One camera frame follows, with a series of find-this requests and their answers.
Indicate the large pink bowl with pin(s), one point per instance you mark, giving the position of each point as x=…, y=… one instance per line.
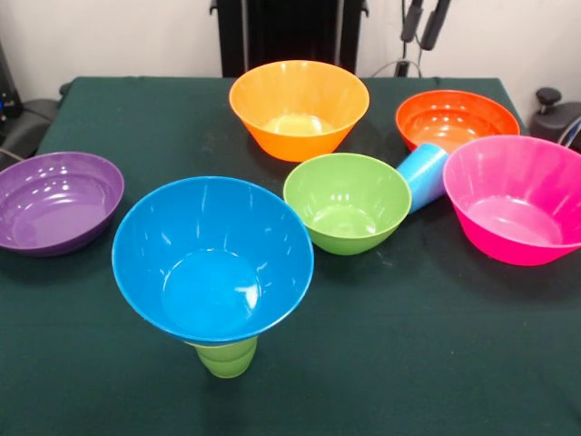
x=513, y=213

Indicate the wide purple bowl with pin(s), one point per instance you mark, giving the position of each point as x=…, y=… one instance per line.
x=54, y=213

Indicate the wide red-orange bowl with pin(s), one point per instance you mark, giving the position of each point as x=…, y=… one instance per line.
x=454, y=122

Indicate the large yellow-orange bowl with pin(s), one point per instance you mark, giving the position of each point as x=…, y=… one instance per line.
x=299, y=141

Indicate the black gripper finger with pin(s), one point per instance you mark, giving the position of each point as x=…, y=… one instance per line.
x=410, y=25
x=431, y=29

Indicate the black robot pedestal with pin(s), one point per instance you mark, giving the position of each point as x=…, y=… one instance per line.
x=290, y=32

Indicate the grey chair with black knob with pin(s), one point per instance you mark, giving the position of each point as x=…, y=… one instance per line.
x=556, y=120

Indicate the black equipment box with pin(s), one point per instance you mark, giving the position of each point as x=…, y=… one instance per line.
x=8, y=86

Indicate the stack of green cups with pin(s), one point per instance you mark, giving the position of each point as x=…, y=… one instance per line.
x=227, y=361

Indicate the large green bowl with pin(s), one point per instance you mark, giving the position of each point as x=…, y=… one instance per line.
x=351, y=213

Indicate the blue bowl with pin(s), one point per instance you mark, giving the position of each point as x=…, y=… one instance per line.
x=213, y=263

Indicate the blue cup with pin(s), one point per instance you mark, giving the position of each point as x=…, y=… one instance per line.
x=426, y=177

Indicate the dark green tablecloth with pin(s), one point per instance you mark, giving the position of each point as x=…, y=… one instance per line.
x=136, y=386

